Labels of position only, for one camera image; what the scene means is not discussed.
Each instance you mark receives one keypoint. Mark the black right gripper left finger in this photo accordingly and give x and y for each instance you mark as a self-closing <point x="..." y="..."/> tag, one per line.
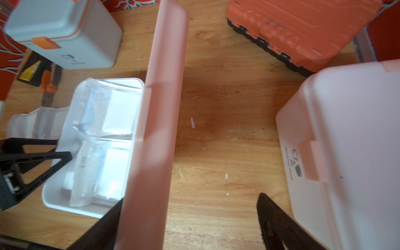
<point x="101" y="236"/>

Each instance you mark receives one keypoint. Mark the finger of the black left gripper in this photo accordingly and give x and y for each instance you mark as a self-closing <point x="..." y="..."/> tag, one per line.
<point x="21" y="174"/>
<point x="23" y="146"/>

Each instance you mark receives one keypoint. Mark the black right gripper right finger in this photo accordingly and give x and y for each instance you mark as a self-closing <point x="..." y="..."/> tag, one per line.
<point x="279" y="231"/>

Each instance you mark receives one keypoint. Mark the pink medicine chest box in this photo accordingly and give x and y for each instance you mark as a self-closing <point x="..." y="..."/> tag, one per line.
<point x="143" y="214"/>

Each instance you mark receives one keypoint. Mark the white pink first aid kit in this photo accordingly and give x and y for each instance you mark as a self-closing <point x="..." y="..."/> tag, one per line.
<point x="340" y="141"/>

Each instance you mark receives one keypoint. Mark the gauze packet clear wrapper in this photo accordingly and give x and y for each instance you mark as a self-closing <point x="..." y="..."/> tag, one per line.
<point x="42" y="123"/>

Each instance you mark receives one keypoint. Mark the black warning label case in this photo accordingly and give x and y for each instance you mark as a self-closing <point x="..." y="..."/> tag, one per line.
<point x="33" y="69"/>

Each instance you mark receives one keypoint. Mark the grey orange medicine chest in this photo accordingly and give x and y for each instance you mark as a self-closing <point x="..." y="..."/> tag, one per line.
<point x="73" y="34"/>

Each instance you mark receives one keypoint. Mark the red plastic tool case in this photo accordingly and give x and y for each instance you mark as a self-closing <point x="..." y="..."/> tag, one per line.
<point x="305" y="35"/>

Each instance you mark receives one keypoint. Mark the orange handled pliers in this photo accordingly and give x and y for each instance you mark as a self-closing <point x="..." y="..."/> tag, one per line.
<point x="50" y="81"/>

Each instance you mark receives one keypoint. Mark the aluminium frame post right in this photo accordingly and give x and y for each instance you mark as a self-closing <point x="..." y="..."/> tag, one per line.
<point x="364" y="48"/>

